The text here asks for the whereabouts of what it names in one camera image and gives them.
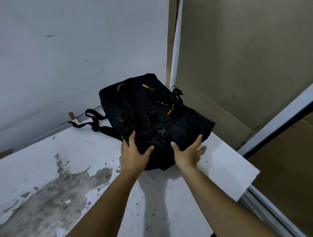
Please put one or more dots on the person's right hand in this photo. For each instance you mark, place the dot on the person's right hand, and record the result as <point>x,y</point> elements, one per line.
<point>187,158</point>

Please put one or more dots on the person's left hand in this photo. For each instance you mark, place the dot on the person's left hand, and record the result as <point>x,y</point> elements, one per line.
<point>133,158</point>

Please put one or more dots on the black backpack with orange zippers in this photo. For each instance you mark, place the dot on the black backpack with orange zippers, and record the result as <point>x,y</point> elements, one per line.
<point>146,105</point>

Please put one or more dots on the person's right forearm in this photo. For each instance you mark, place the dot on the person's right forearm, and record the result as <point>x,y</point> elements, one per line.
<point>220,207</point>

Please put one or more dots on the person's left forearm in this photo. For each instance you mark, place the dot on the person's left forearm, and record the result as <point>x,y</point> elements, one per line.
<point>110,207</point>

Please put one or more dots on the stained white table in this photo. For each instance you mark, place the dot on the stained white table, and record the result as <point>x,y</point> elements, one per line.
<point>61,146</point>

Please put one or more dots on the beige tape piece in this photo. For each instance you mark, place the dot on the beige tape piece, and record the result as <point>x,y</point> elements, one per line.
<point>73,116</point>

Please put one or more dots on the printed brown cardboard sheet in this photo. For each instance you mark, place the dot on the printed brown cardboard sheet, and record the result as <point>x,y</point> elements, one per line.
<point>288,171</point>

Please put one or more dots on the plain brown cardboard sheet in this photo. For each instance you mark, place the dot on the plain brown cardboard sheet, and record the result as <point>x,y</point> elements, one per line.
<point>244,61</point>

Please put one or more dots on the narrow brown cardboard strip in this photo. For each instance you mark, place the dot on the narrow brown cardboard strip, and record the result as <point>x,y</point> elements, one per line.
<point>170,36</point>

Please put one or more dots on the white metal window frame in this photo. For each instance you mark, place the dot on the white metal window frame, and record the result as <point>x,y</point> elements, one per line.
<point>177,36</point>

